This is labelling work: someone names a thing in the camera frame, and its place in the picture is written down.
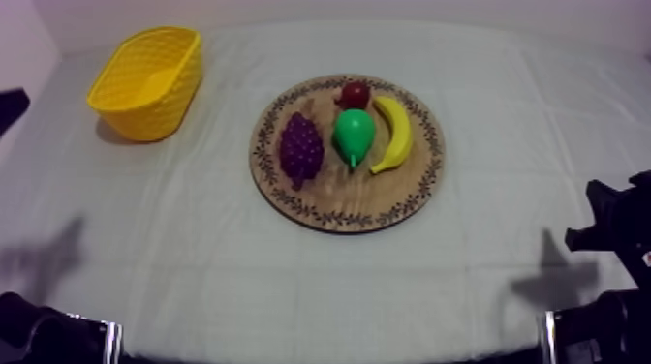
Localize green toy pear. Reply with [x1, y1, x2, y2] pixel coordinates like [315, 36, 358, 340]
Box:
[331, 107, 378, 170]

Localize silver metal bar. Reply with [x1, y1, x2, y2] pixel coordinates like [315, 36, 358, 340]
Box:
[101, 319, 124, 364]
[542, 311, 557, 364]

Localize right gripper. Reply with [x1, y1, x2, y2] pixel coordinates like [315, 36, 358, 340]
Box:
[564, 169, 651, 289]

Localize small red fruit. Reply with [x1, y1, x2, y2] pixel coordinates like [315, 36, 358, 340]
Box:
[333, 80, 372, 111]

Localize yellow plastic basket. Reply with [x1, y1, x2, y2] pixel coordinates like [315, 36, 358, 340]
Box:
[86, 26, 204, 144]

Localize purple toy grapes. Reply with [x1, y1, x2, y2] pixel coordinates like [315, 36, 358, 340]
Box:
[277, 111, 326, 193]

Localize yellow toy banana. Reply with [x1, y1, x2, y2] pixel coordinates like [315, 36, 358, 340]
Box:
[369, 95, 415, 176]

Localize round wooden board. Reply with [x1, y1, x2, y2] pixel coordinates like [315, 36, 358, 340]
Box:
[248, 74, 448, 235]

